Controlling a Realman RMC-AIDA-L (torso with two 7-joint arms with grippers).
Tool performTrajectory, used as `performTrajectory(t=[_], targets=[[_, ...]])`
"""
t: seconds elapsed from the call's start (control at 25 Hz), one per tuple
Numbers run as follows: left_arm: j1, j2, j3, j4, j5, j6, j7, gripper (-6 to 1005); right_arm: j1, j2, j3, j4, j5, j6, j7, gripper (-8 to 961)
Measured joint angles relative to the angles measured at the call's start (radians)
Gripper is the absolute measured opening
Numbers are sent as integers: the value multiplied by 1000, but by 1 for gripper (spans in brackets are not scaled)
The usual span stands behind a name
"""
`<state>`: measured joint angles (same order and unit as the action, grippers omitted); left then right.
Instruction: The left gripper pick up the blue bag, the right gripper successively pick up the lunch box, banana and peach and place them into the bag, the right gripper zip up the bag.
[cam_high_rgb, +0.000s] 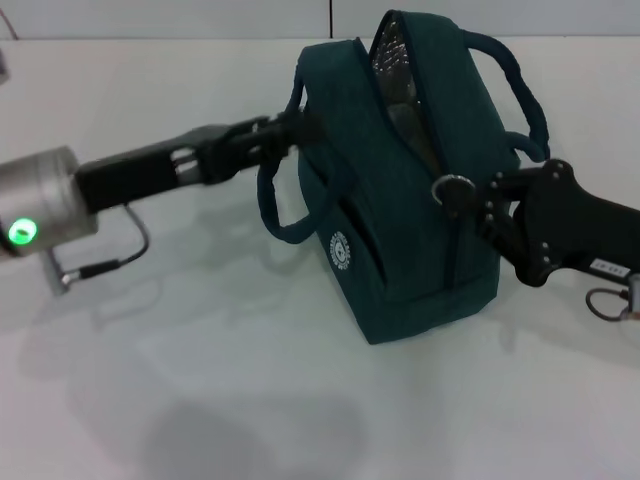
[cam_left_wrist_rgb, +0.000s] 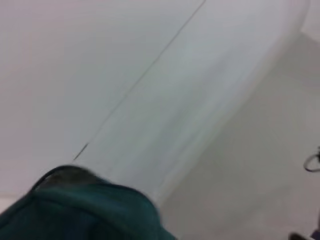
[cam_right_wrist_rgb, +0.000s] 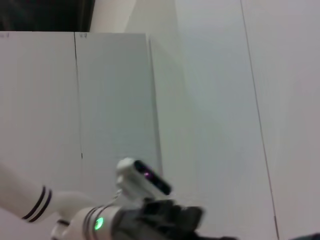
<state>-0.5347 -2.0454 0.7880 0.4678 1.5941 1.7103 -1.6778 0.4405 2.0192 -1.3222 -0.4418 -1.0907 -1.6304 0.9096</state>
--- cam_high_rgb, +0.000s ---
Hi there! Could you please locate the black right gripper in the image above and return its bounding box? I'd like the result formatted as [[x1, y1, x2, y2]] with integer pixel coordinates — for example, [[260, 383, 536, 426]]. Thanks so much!
[[439, 158, 640, 289]]

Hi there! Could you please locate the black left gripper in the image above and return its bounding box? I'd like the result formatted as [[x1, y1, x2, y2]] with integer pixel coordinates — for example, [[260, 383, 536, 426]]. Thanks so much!
[[74, 110, 325, 214]]

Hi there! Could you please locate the dark teal fabric lunch bag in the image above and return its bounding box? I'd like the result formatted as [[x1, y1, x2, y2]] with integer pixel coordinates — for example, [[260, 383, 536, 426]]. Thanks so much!
[[257, 9, 551, 346]]

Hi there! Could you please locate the dark right arm cable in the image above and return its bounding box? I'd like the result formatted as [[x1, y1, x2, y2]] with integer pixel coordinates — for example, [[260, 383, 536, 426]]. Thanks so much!
[[584, 287, 640, 322]]

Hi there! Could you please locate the dark arm cable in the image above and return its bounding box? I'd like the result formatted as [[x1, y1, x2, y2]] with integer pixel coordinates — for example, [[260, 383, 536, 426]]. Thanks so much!
[[584, 287, 640, 322], [62, 204, 150, 285]]

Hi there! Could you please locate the dark left arm cable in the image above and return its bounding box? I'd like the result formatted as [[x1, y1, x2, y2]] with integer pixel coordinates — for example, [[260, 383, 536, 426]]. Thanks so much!
[[62, 204, 150, 285]]

